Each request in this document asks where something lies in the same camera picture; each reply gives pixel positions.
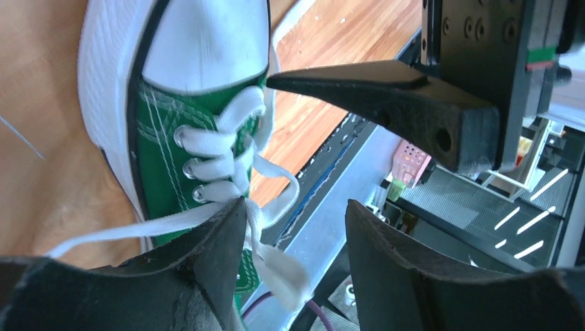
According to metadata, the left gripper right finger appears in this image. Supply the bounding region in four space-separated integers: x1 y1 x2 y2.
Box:
345 200 584 330

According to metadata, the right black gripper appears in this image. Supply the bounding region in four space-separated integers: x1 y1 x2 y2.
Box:
267 1 584 173

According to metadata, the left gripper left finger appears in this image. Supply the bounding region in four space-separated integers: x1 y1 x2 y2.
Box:
1 199 246 330

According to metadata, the white shoelace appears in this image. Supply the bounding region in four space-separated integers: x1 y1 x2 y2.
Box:
46 86 311 312

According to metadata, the green canvas sneaker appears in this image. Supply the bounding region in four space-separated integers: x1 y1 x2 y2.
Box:
78 1 279 291

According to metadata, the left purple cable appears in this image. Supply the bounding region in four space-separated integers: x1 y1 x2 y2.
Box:
242 292 335 331

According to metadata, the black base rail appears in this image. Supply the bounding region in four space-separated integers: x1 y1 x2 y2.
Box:
260 27 424 331

